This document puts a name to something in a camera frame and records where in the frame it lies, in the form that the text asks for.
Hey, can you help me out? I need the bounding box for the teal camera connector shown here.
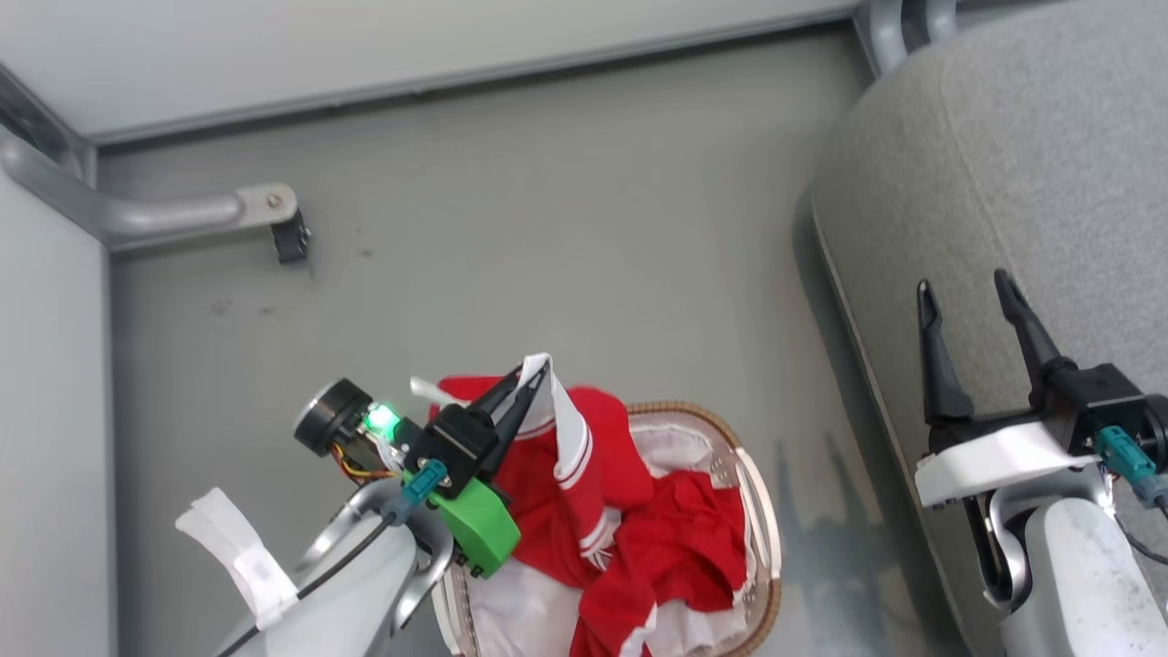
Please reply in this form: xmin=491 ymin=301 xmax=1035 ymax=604
xmin=1094 ymin=425 xmax=1168 ymax=509
xmin=383 ymin=459 xmax=450 ymax=527

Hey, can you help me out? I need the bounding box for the teal left camera connector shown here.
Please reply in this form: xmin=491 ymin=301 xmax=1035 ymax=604
xmin=383 ymin=459 xmax=450 ymax=527

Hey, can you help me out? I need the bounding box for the white tape tag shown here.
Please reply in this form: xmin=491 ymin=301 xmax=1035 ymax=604
xmin=175 ymin=487 xmax=301 ymax=631

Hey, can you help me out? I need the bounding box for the short grey partition foot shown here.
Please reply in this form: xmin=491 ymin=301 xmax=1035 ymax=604
xmin=856 ymin=0 xmax=959 ymax=76

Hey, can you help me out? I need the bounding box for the long grey partition foot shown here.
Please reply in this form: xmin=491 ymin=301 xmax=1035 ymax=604
xmin=0 ymin=123 xmax=300 ymax=252

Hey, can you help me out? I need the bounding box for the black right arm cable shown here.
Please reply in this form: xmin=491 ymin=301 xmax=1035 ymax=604
xmin=1115 ymin=522 xmax=1168 ymax=568

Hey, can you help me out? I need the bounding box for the red jacket with white stripes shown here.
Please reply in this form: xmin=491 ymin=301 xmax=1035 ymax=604
xmin=410 ymin=353 xmax=654 ymax=590

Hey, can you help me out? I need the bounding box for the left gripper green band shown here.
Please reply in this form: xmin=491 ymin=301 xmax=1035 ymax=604
xmin=427 ymin=360 xmax=551 ymax=579

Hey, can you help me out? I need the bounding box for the teal right camera connector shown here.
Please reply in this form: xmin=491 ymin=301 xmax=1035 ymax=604
xmin=1094 ymin=425 xmax=1168 ymax=509

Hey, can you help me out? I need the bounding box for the white basket liner cloth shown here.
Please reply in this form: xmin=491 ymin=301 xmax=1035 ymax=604
xmin=454 ymin=420 xmax=760 ymax=657

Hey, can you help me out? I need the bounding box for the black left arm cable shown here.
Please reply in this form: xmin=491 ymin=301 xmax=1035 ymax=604
xmin=214 ymin=516 xmax=412 ymax=657

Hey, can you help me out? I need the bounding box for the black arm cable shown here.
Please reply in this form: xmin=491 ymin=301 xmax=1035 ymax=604
xmin=1115 ymin=522 xmax=1168 ymax=568
xmin=214 ymin=516 xmax=412 ymax=657

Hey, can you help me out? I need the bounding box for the black caster wheel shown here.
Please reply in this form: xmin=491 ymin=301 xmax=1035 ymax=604
xmin=271 ymin=212 xmax=312 ymax=266

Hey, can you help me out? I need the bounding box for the grey partition corner post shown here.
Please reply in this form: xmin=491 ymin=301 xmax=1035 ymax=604
xmin=0 ymin=62 xmax=98 ymax=183

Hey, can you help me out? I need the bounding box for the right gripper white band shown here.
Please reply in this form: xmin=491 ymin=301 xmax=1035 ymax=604
xmin=915 ymin=268 xmax=1097 ymax=604

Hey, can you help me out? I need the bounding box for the grey partition bottom rail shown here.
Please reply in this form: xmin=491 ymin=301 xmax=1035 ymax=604
xmin=89 ymin=13 xmax=860 ymax=147

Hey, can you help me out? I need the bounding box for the grey fabric sofa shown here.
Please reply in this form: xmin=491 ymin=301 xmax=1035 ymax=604
xmin=809 ymin=0 xmax=1168 ymax=657

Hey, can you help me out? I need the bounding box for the beige plastic laundry basket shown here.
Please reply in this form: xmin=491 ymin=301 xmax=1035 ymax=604
xmin=429 ymin=399 xmax=784 ymax=657

